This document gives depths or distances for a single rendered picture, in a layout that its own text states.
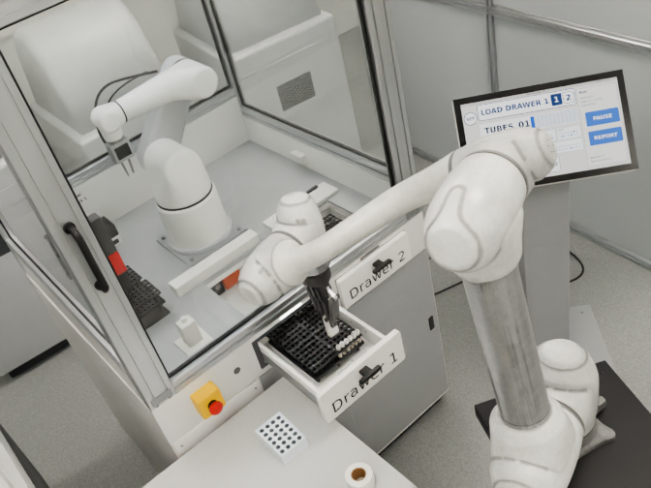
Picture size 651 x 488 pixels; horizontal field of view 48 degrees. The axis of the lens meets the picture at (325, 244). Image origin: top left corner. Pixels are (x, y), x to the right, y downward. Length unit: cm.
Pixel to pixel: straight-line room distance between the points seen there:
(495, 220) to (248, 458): 110
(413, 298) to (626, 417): 85
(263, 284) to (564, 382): 67
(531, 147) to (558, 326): 171
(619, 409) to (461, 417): 108
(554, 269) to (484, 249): 158
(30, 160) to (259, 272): 51
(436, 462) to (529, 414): 135
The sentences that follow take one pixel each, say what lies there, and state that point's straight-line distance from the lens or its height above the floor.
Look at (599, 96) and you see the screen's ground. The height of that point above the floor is 114.
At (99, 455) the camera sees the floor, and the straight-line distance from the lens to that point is 329.
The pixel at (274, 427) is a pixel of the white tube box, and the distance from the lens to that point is 200.
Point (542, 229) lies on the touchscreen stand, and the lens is 260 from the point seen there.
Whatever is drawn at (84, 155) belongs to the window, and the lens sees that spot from 160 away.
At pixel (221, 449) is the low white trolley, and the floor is 76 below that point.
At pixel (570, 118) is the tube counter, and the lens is 238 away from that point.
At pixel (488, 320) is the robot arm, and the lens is 132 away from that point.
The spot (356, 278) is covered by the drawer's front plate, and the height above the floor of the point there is 90.
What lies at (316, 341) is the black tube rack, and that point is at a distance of 207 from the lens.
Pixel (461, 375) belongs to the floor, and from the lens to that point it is 305.
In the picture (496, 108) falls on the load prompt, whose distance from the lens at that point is 236.
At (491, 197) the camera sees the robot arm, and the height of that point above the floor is 163.
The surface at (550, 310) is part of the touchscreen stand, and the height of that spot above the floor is 30.
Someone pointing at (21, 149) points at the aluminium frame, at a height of 173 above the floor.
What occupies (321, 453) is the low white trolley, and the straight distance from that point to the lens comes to 196.
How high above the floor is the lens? 233
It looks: 38 degrees down
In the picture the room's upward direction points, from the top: 15 degrees counter-clockwise
